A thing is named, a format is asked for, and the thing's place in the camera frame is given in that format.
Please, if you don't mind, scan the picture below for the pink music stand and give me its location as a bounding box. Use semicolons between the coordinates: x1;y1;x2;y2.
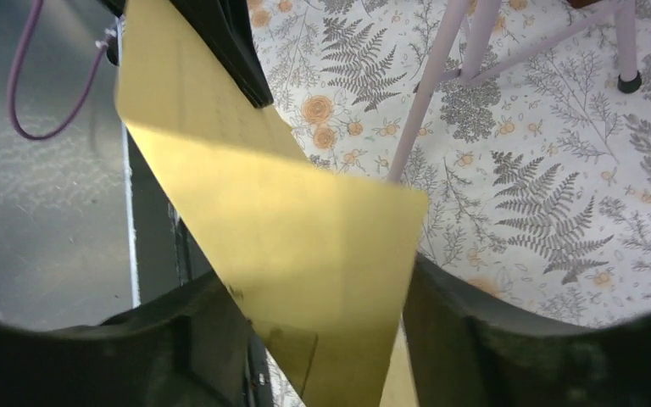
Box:
386;0;643;183

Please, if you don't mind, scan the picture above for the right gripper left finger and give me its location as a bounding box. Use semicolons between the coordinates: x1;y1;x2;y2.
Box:
0;273;270;406

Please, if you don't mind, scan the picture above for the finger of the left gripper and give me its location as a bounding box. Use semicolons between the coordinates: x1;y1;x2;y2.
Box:
171;0;274;109

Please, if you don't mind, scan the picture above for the yellow sheet music page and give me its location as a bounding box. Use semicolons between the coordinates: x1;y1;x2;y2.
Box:
117;1;427;406

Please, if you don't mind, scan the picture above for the brown metronome box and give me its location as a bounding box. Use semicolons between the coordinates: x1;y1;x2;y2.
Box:
566;0;609;9

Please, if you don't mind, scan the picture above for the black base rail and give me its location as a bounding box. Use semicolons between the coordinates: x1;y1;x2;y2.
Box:
125;135;274;406

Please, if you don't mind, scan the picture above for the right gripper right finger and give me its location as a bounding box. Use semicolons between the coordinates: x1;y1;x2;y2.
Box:
403;256;651;406

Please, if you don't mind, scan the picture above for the floral table mat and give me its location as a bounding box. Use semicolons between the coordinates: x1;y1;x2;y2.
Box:
248;1;651;326

